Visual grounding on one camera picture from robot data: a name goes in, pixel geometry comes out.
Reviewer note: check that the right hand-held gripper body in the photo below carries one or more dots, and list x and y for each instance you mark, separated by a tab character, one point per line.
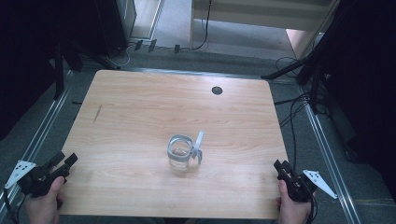
297	188

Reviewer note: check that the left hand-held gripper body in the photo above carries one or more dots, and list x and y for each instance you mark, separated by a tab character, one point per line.
39	182

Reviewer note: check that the clear glass jar grey clasp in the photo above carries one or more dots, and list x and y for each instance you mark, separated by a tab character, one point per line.
180	155

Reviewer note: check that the person's right hand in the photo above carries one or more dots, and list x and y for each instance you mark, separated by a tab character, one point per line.
294	211

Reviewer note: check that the person's left hand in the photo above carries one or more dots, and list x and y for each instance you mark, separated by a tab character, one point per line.
43	207

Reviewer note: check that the black metal stand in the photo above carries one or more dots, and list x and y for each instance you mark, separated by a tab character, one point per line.
58	71
316	84

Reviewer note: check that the black table grommet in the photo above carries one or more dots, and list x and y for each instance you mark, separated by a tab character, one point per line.
217	90

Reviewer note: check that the dark curtain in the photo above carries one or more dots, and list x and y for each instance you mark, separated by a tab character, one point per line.
367	77
21	62

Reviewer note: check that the black cabinet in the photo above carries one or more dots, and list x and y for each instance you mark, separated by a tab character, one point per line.
115	21

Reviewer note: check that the aluminium floor rail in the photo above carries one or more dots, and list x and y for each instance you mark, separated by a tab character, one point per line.
327	149
46	118
199	73

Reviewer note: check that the small black floor bracket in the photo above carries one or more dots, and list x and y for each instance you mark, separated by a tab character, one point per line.
138	45
152	45
176	48

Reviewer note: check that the white shelf frame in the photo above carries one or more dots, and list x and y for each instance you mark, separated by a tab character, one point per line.
249	14

